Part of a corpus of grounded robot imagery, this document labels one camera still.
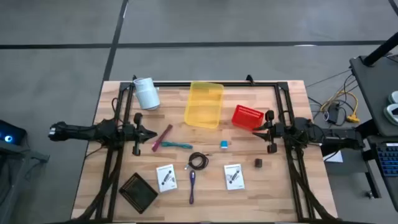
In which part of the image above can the grey cart frame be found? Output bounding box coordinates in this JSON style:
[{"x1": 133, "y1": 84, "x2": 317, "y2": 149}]
[{"x1": 0, "y1": 144, "x2": 50, "y2": 224}]

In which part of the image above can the computer case with blue light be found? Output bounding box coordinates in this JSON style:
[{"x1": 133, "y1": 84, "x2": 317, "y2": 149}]
[{"x1": 0, "y1": 119, "x2": 27, "y2": 146}]

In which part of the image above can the black mesh basket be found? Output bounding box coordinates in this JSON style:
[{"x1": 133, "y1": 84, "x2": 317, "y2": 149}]
[{"x1": 118, "y1": 172, "x2": 159, "y2": 215}]

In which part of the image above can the yellow cable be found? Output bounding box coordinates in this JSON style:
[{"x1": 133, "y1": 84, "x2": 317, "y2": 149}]
[{"x1": 320, "y1": 90, "x2": 361, "y2": 123}]

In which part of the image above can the yellow translucent plastic bin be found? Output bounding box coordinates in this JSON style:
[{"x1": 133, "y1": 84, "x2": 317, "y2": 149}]
[{"x1": 183, "y1": 81, "x2": 224, "y2": 129}]

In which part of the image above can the white paper sheet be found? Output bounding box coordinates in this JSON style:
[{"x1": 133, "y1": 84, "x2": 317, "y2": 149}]
[{"x1": 323, "y1": 151, "x2": 344, "y2": 164}]

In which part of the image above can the red plastic basket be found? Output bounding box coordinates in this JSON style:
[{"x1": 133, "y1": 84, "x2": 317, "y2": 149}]
[{"x1": 231, "y1": 104, "x2": 265, "y2": 131}]

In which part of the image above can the black backlit keyboard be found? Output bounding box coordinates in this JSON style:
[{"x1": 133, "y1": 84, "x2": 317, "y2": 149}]
[{"x1": 375, "y1": 143, "x2": 398, "y2": 178}]

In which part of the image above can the black power adapter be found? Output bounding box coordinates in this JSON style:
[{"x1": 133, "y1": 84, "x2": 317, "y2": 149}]
[{"x1": 328, "y1": 104, "x2": 341, "y2": 124}]

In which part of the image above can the white printed booklet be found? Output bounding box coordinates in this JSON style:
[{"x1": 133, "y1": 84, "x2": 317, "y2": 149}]
[
  {"x1": 155, "y1": 164, "x2": 178, "y2": 193},
  {"x1": 223, "y1": 164, "x2": 246, "y2": 191}
]

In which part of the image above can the purple pen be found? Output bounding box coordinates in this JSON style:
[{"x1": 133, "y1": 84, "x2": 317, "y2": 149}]
[{"x1": 188, "y1": 170, "x2": 196, "y2": 205}]

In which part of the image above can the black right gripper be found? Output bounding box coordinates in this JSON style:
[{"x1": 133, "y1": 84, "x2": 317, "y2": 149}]
[{"x1": 252, "y1": 110, "x2": 285, "y2": 154}]

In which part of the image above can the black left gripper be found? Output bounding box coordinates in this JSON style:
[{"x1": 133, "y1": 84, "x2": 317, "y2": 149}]
[{"x1": 123, "y1": 112, "x2": 158, "y2": 156}]

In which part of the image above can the black cable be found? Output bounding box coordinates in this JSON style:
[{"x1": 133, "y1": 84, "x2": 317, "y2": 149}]
[{"x1": 185, "y1": 151, "x2": 210, "y2": 171}]

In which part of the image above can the grey side desk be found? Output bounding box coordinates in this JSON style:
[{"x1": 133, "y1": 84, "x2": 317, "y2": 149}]
[{"x1": 349, "y1": 55, "x2": 398, "y2": 138}]

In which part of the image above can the black pole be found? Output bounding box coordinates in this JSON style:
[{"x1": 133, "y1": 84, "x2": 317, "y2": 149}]
[{"x1": 363, "y1": 32, "x2": 398, "y2": 67}]

